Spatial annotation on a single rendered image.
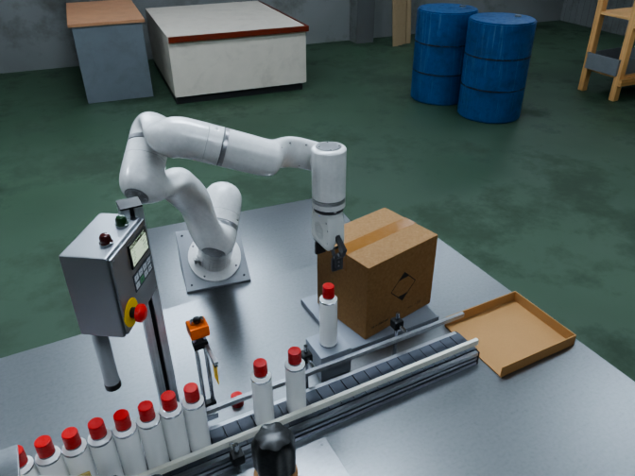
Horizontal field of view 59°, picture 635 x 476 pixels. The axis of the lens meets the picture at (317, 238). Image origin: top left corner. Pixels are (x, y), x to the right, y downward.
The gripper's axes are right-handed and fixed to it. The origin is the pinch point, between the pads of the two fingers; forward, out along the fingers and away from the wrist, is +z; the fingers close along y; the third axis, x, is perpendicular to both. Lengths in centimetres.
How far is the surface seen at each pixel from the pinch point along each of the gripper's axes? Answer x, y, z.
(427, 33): 336, -396, 45
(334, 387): -4.9, 13.0, 33.5
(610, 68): 527, -306, 86
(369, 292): 15.5, -2.6, 18.4
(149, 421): -54, 17, 17
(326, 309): -1.6, 2.0, 15.1
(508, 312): 65, 7, 38
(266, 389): -26.2, 17.3, 19.9
